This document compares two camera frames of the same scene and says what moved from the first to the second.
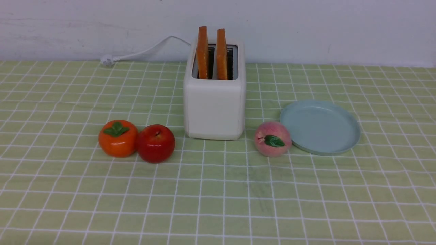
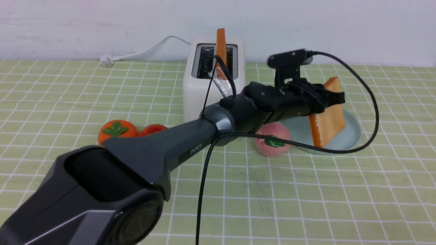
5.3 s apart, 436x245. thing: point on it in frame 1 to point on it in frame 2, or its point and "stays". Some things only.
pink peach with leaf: [273, 139] stays
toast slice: [221, 55] stays
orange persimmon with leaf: [118, 138] stays
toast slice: [202, 51] to [326, 125]
